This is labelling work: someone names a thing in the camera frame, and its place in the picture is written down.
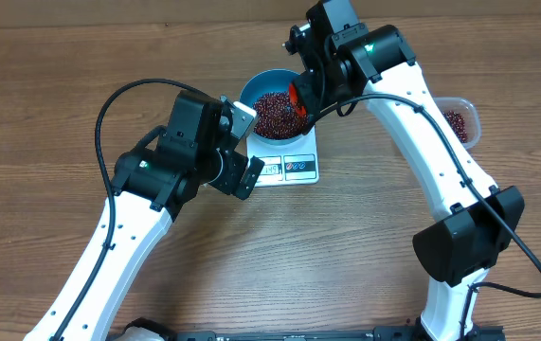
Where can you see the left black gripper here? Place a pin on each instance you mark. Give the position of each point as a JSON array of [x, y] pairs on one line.
[[237, 165]]

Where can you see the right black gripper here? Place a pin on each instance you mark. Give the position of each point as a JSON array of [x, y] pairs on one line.
[[305, 93]]

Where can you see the red scoop with blue handle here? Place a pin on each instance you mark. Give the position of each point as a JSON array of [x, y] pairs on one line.
[[296, 102]]

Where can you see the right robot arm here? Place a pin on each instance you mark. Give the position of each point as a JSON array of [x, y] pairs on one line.
[[474, 219]]

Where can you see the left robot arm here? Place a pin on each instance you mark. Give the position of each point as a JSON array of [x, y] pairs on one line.
[[151, 183]]

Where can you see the white digital kitchen scale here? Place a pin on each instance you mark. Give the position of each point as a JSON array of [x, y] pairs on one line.
[[292, 161]]

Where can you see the red beans in bowl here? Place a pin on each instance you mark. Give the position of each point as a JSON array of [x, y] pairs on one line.
[[278, 119]]

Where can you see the blue metal bowl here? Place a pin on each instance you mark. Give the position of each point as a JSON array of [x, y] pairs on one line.
[[273, 80]]

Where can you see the clear plastic food container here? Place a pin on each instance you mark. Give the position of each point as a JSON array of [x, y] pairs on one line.
[[470, 114]]

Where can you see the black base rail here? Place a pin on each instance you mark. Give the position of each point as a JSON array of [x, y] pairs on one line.
[[293, 335]]

